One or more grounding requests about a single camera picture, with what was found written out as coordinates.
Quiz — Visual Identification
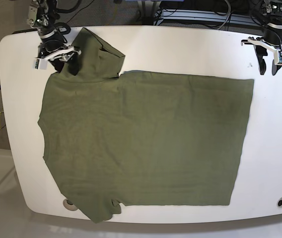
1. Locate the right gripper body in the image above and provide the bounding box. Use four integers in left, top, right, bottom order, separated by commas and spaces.
38, 32, 73, 61

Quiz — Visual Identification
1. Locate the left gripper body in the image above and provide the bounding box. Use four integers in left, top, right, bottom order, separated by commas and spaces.
255, 29, 282, 56

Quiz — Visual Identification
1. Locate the olive green T-shirt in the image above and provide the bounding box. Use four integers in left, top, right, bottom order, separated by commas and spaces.
38, 29, 254, 223

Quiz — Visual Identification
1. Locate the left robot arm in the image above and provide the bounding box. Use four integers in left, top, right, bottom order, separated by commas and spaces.
247, 0, 282, 75

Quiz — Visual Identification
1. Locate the black bar behind table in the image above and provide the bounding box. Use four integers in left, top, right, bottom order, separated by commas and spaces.
12, 29, 37, 34

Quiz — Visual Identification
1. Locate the grey metal table leg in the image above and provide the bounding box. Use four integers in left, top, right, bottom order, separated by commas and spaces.
137, 0, 161, 25

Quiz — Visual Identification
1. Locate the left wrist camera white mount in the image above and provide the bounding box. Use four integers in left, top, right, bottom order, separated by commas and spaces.
241, 37, 282, 66

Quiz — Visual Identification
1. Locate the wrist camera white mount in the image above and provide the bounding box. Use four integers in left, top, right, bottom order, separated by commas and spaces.
33, 45, 81, 72
241, 37, 282, 66

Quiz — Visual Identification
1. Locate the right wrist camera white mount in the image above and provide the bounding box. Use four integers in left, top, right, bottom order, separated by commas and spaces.
33, 45, 81, 72

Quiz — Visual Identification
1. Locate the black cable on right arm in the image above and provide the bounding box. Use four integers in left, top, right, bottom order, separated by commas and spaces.
55, 0, 82, 14

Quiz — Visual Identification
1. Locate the aluminium frame rail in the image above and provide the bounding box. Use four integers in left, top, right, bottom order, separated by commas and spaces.
153, 9, 261, 30

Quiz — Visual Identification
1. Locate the left table cable grommet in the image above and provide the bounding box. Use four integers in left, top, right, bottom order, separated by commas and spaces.
63, 199, 78, 211

